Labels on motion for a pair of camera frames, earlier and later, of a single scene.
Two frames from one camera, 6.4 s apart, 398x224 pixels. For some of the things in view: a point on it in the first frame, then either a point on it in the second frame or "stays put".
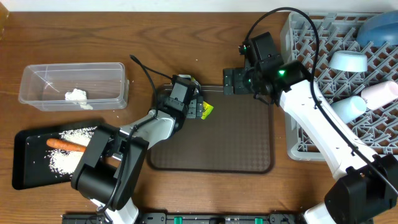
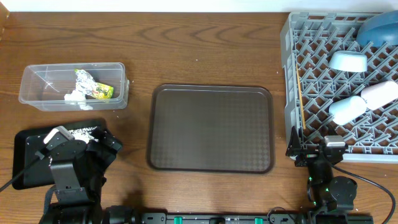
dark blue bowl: (379, 29) stays put
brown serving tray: (237, 137) stays put
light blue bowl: (349, 60) stays put
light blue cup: (349, 107) stays put
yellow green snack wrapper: (206, 110) -> (101, 90)
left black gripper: (196, 106) -> (110, 155)
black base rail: (189, 218) stays put
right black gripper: (229, 80) -> (308, 157)
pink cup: (378, 95) stays put
